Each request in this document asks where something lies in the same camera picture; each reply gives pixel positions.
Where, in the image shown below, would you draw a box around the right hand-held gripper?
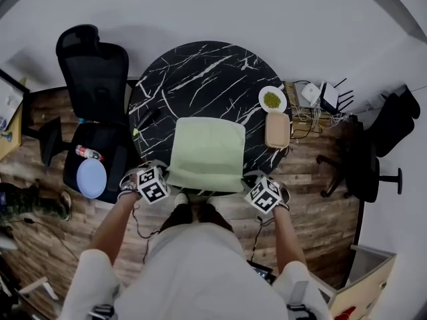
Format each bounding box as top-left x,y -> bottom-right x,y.
244,169 -> 291,215

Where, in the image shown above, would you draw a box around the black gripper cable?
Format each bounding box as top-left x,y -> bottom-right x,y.
131,205 -> 161,266
250,215 -> 276,263

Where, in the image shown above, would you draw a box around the black screen device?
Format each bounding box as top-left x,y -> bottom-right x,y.
246,260 -> 276,285

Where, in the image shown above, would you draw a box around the person's dark trousers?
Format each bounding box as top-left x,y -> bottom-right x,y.
159,203 -> 234,233

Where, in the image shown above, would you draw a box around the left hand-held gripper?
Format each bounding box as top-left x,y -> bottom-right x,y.
119,159 -> 170,206

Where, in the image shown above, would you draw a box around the white plate of green beans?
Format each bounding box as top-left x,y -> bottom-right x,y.
258,85 -> 288,114

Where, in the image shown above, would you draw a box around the white wooden frame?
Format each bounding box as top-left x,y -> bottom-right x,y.
18,277 -> 59,301

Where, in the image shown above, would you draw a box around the white router with black antennas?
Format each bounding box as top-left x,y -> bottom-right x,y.
319,77 -> 354,115

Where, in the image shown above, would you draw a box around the person in white shirt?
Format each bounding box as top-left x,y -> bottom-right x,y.
59,223 -> 334,320

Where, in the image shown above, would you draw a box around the open cardboard box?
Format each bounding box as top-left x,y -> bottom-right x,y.
328,244 -> 398,320

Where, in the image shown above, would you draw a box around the black office chair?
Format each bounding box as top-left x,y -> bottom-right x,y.
316,85 -> 421,203

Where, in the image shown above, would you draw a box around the dark purple eggplant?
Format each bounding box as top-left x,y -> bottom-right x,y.
132,107 -> 161,136

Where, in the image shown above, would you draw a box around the black mesh chair with headrest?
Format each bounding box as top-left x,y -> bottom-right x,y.
39,24 -> 141,205

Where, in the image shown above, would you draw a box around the person's left forearm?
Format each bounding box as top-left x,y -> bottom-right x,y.
89,191 -> 143,266

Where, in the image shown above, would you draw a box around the person's right forearm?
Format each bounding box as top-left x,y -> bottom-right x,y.
272,208 -> 308,266

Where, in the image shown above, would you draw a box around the beige lunch box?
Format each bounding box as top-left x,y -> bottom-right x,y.
265,112 -> 291,149

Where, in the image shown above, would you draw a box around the light wooden desk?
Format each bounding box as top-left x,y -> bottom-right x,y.
0,95 -> 24,161

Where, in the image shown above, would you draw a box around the wooden crate with white cables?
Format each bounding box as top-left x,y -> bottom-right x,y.
283,81 -> 351,136

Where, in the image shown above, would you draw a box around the light green towel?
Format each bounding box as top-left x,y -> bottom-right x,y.
165,117 -> 247,193

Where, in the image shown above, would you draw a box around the pale blue round plate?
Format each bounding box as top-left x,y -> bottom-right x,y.
76,158 -> 107,199

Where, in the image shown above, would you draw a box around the white square network device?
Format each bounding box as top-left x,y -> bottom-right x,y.
301,83 -> 322,107

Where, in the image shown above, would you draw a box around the plastic bottle with red label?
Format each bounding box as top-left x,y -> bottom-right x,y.
75,144 -> 105,162

